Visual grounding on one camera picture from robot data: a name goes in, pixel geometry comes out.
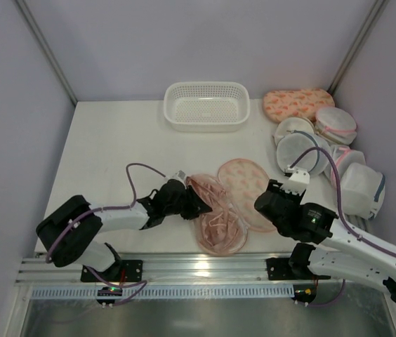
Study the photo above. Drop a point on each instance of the white mesh bag pink zipper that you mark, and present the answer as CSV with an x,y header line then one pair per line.
x,y
335,125

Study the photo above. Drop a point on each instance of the aluminium mounting rail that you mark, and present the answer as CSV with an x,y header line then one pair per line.
x,y
170,254

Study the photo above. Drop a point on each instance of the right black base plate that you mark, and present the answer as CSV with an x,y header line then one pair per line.
x,y
278,268

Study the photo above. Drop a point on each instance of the white perforated plastic basket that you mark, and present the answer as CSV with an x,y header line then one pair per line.
x,y
206,106

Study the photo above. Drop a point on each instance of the right aluminium corner post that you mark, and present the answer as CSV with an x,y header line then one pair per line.
x,y
374,14

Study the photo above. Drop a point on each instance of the cream mesh bag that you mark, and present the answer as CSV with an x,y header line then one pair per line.
x,y
290,125

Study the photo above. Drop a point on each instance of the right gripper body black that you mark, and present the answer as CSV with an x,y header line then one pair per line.
x,y
275,198

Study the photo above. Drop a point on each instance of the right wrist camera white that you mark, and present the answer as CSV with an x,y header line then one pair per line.
x,y
298,180

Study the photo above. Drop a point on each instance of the peach floral bag at back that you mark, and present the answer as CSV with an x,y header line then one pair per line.
x,y
282,104

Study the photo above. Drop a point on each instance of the white mesh bag pink trim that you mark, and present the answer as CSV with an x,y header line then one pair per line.
x,y
343,156

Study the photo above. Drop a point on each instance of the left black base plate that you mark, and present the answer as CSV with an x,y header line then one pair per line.
x,y
120,271

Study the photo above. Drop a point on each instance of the aluminium corner post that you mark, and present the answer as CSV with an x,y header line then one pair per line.
x,y
374,14
45,49

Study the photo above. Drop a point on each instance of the pink satin lace bra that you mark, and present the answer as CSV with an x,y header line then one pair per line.
x,y
219,232

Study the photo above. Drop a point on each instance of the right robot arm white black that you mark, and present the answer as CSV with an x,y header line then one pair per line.
x,y
326,246

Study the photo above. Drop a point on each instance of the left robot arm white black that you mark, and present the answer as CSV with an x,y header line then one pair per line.
x,y
68,234

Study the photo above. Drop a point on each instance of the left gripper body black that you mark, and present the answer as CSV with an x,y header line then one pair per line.
x,y
188,202

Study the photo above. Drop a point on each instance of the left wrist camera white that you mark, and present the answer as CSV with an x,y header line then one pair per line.
x,y
180,175

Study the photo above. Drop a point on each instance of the white mesh bag blue zipper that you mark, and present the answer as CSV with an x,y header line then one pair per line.
x,y
290,147

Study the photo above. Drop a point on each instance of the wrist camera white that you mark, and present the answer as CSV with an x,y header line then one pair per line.
x,y
298,180
180,175

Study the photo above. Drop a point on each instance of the slotted white cable duct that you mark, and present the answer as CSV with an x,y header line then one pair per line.
x,y
176,292

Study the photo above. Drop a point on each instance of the peach floral laundry bag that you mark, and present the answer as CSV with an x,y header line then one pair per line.
x,y
244,181

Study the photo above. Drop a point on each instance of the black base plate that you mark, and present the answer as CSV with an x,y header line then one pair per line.
x,y
120,271
278,268

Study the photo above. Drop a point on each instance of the left aluminium corner post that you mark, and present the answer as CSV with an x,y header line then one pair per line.
x,y
45,49

